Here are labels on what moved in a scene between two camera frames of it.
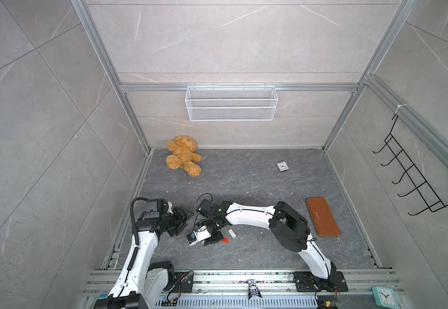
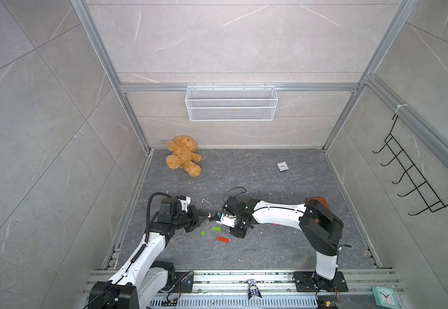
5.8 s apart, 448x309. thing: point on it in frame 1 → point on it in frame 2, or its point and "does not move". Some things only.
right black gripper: x=215 y=239 → x=241 y=234
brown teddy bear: x=183 y=147 does not move
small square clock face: x=282 y=166 does not move
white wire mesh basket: x=231 y=103 does not move
